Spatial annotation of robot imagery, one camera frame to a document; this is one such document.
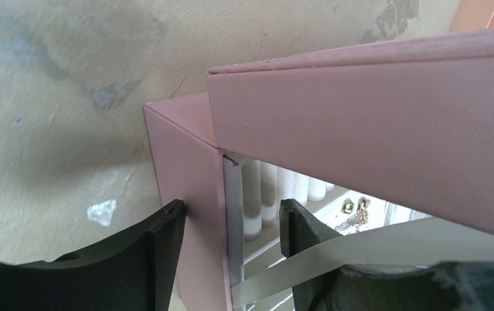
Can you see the rhinestone earring in box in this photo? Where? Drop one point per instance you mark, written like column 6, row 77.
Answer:
column 354, row 222

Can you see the gold stud earring left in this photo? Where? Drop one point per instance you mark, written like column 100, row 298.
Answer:
column 348, row 206

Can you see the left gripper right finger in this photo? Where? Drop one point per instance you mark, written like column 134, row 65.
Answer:
column 448, row 285

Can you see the pink jewelry box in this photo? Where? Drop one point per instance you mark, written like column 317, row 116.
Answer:
column 410, row 121

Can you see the gold stud earring right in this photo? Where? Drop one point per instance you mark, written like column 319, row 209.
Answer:
column 362, row 204

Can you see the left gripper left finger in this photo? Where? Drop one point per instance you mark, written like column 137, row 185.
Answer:
column 133, row 269

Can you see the gold stud earring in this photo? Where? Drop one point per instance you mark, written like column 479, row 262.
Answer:
column 348, row 206
column 362, row 204

